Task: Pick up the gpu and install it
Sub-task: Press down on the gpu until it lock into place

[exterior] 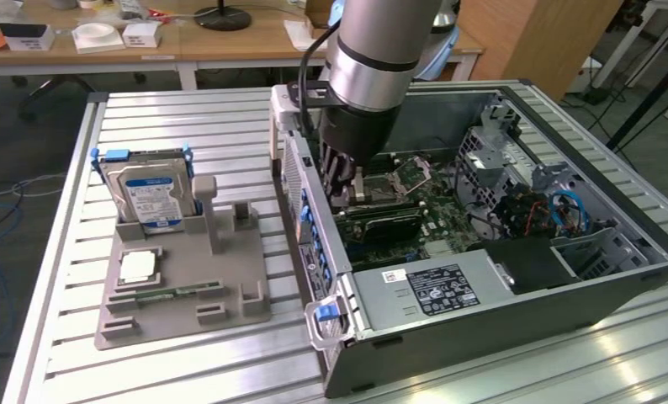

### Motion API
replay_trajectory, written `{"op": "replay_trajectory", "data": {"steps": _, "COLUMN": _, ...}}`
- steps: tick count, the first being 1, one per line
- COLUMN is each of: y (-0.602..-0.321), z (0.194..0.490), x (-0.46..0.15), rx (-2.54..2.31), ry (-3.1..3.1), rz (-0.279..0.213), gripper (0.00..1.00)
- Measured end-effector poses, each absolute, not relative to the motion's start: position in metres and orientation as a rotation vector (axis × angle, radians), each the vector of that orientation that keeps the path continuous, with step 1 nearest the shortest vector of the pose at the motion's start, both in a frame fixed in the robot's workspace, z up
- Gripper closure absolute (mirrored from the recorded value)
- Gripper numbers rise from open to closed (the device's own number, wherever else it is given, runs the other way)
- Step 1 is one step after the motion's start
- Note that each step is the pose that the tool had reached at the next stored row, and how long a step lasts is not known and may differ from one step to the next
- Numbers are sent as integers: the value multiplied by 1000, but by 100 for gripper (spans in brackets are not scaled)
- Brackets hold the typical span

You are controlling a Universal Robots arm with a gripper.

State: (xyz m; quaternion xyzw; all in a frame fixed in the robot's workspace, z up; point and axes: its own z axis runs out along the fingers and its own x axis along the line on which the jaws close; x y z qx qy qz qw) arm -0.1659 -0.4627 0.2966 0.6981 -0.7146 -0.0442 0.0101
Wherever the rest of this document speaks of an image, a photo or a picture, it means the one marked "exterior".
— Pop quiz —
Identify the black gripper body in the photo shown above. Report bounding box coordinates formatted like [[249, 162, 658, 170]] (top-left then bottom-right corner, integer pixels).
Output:
[[315, 104, 403, 167]]

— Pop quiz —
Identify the graphics card with black fan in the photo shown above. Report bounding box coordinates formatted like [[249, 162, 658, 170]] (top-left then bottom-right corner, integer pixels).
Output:
[[343, 175, 425, 244]]

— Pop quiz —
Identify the CPU socket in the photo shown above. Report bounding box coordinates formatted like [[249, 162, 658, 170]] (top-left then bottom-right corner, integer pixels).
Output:
[[363, 174, 410, 207]]

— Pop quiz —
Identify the metal socket cover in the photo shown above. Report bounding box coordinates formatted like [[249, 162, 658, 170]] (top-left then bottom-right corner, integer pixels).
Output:
[[386, 155, 441, 197]]

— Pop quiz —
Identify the RAM stick with label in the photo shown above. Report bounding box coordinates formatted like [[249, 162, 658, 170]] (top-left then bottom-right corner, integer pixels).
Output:
[[341, 205, 423, 220]]

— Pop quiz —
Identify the green motherboard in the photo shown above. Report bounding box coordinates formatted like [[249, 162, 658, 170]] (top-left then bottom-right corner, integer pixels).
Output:
[[309, 141, 483, 270]]

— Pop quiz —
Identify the white paper booklet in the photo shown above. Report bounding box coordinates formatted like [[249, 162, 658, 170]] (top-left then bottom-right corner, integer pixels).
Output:
[[283, 19, 329, 52]]

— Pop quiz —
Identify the brown cardboard box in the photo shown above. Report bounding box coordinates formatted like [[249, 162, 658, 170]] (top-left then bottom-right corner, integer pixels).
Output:
[[302, 0, 337, 29]]

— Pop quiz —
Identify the grey power supply unit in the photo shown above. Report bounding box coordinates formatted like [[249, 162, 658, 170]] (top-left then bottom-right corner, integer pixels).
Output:
[[346, 250, 514, 333]]

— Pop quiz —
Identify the grey parts rack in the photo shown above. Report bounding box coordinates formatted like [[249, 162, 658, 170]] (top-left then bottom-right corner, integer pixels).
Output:
[[93, 174, 271, 353]]

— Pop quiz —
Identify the hard disk in blue caddy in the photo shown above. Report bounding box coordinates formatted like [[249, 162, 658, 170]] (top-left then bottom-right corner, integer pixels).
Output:
[[89, 142, 194, 235]]

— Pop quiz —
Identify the black round lamp base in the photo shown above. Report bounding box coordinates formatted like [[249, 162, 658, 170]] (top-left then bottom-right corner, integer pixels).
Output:
[[193, 0, 253, 31]]

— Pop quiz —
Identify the green RAM stick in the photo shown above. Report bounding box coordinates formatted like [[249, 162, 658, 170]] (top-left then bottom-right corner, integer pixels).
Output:
[[107, 282, 222, 302]]

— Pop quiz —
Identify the silver CPU chip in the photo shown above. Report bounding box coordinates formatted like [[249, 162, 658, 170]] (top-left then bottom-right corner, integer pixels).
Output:
[[117, 251, 159, 287]]

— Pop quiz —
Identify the white box on floor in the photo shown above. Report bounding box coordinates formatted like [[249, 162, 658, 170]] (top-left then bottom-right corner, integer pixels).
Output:
[[566, 56, 602, 96]]

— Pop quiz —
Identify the wooden cabinet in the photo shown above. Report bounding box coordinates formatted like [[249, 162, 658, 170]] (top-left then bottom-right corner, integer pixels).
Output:
[[455, 0, 626, 102]]

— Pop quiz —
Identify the small white box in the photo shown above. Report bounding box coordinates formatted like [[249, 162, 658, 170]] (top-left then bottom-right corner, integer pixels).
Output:
[[122, 21, 163, 48]]

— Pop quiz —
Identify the black open PC case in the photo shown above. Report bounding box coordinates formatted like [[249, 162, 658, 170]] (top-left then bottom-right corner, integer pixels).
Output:
[[273, 83, 668, 399]]

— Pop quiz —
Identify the metal disk bay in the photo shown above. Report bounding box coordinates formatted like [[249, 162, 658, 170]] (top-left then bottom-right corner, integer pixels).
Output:
[[550, 225, 651, 281]]

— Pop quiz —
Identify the white box round hollow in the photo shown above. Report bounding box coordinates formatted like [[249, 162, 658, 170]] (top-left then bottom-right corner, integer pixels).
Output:
[[71, 23, 126, 55]]

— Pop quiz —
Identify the black slanted pole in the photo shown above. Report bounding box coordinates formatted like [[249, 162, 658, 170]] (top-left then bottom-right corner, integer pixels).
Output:
[[607, 41, 668, 148]]

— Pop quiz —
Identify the black office chair base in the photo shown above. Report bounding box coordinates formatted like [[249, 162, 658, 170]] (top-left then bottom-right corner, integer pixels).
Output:
[[17, 75, 95, 123]]

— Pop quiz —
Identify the white box black lid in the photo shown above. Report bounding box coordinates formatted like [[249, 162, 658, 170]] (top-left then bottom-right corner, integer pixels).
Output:
[[0, 23, 57, 51]]

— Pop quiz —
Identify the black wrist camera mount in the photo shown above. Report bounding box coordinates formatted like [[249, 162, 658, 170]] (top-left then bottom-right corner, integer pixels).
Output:
[[285, 80, 339, 111]]

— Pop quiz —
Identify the grey case corner post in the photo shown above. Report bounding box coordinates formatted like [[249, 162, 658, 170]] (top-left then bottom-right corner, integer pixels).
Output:
[[269, 83, 303, 162]]

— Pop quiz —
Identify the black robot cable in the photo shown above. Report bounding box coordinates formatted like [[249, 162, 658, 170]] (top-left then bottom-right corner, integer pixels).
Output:
[[298, 23, 343, 142]]

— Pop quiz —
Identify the wooden desk white frame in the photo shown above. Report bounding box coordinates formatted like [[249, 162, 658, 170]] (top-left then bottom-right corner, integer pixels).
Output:
[[163, 0, 486, 92], [0, 0, 183, 79]]

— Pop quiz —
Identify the clear plastic case handle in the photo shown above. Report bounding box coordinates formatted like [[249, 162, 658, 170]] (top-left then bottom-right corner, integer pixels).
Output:
[[303, 294, 351, 350]]

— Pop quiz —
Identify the blue wire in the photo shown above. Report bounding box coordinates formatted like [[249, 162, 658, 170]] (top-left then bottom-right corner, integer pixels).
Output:
[[549, 189, 593, 237]]

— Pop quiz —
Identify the blue floor cable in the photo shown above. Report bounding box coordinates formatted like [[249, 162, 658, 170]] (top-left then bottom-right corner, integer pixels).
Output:
[[0, 180, 26, 359]]

